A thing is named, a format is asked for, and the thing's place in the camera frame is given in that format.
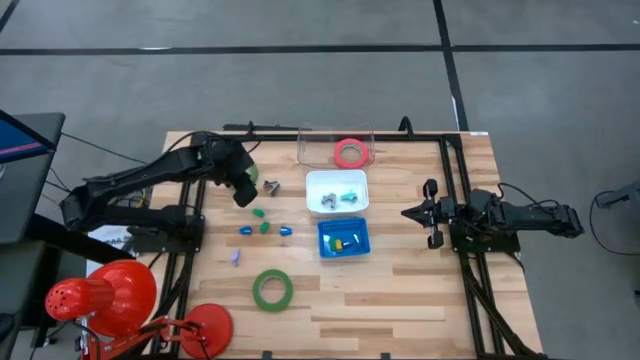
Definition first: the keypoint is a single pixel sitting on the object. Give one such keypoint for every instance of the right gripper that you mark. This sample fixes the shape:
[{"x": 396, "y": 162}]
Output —
[{"x": 447, "y": 212}]

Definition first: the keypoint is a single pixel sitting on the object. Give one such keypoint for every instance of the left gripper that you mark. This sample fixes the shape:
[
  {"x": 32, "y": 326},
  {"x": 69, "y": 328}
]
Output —
[{"x": 230, "y": 160}]

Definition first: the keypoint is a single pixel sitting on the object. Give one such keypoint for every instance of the purple staple remover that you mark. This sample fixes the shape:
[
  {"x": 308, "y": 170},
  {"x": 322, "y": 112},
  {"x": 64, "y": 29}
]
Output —
[{"x": 235, "y": 257}]

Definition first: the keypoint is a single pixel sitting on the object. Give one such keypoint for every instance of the teal staple remover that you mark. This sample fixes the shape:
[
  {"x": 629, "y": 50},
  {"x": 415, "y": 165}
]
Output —
[{"x": 349, "y": 197}]

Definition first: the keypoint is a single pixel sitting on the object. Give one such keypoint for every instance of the grey staple remover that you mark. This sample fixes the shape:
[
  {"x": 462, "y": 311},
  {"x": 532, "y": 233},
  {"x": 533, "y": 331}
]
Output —
[{"x": 329, "y": 200}]

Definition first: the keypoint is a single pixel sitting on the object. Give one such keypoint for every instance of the yellow mini stapler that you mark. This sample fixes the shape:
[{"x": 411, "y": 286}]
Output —
[{"x": 339, "y": 245}]

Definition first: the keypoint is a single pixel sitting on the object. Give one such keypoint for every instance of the pink tape roll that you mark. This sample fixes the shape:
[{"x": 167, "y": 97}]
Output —
[{"x": 337, "y": 153}]

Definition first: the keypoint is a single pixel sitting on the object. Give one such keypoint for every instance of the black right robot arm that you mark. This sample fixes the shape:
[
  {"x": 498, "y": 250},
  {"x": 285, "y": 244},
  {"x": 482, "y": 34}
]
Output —
[{"x": 530, "y": 217}]

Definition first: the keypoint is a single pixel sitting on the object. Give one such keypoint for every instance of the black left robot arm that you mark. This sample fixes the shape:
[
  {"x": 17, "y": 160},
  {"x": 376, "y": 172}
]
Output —
[{"x": 150, "y": 170}]

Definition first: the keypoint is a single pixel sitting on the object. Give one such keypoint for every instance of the white plastic bin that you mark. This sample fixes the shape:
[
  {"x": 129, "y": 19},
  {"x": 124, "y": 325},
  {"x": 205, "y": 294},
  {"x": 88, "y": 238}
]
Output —
[{"x": 315, "y": 180}]

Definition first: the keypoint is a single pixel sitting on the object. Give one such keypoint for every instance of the clear plastic bin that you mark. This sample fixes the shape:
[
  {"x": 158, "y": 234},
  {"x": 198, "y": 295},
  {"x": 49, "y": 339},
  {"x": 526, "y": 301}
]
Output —
[{"x": 312, "y": 150}]

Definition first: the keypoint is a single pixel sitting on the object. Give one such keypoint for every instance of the blue plastic basket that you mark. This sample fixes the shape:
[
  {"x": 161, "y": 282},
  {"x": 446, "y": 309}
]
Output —
[{"x": 327, "y": 227}]

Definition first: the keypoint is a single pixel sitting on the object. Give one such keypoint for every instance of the white paper label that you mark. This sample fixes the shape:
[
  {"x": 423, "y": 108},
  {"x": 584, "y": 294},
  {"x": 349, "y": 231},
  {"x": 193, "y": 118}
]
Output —
[{"x": 107, "y": 236}]

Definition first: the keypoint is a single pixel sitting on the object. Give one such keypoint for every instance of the black table clamp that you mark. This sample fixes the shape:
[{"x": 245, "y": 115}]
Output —
[
  {"x": 267, "y": 355},
  {"x": 386, "y": 356}
]

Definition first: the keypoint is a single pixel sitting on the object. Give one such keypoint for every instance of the red desk lamp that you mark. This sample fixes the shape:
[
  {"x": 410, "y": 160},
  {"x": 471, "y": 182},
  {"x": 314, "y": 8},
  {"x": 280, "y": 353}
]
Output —
[{"x": 120, "y": 295}]

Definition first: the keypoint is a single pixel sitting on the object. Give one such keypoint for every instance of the black desk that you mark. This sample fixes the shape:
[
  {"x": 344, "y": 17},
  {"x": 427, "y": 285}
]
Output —
[{"x": 30, "y": 200}]

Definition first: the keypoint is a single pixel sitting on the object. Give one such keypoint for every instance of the computer monitor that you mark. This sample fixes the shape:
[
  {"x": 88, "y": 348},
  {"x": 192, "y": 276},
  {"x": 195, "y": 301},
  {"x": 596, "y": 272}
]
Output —
[{"x": 15, "y": 140}]

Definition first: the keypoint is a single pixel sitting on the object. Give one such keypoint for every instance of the black metal table frame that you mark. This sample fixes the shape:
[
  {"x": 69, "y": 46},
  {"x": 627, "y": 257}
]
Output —
[{"x": 280, "y": 137}]

